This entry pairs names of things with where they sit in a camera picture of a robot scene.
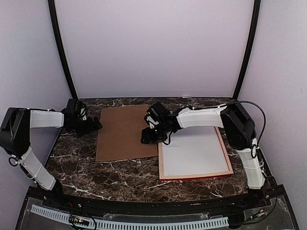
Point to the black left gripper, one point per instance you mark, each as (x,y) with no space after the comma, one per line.
(90,128)

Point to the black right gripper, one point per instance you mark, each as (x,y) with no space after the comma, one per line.
(148,136)

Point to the white backing sheet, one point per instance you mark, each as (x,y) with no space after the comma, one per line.
(194,155)

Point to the red wooden picture frame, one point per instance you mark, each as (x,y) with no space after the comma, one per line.
(196,178)

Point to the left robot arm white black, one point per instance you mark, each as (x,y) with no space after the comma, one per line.
(15,138)

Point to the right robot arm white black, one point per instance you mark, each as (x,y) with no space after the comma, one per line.
(238,125)

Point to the brown cardboard backing board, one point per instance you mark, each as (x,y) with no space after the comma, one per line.
(120,137)

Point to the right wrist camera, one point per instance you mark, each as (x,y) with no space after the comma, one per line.
(157,112)

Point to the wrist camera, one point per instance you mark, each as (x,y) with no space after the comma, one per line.
(76,108)
(157,112)

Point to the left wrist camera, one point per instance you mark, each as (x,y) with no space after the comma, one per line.
(76,108)

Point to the black enclosure frame post left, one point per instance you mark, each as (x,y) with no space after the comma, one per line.
(60,48)

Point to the black enclosure frame post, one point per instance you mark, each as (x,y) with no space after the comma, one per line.
(248,49)
(60,48)

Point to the black front rail base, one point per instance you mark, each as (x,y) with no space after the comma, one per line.
(272,212)

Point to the black enclosure frame post right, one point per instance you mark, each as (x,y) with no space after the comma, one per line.
(248,49)

